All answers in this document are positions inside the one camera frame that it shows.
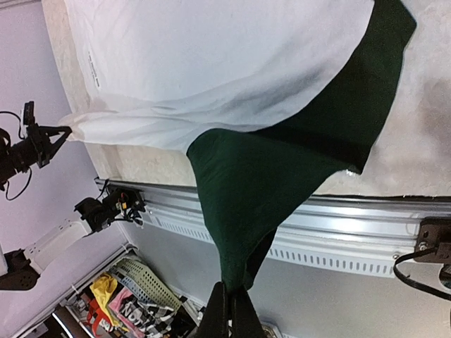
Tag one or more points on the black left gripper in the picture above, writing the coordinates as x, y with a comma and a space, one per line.
39, 147

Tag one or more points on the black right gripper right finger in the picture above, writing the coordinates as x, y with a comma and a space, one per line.
245, 322

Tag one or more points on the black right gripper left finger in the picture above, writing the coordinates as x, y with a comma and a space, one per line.
214, 323

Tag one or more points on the white and green t-shirt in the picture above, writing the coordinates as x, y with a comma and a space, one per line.
267, 99

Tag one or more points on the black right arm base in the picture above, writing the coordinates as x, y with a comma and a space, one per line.
433, 241

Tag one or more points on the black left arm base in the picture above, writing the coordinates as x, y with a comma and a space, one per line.
123, 205

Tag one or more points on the perforated green storage basket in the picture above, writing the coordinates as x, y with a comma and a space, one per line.
143, 283

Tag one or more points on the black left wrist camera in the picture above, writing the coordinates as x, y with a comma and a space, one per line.
28, 116

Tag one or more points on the aluminium front rail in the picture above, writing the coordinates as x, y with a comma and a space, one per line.
352, 235

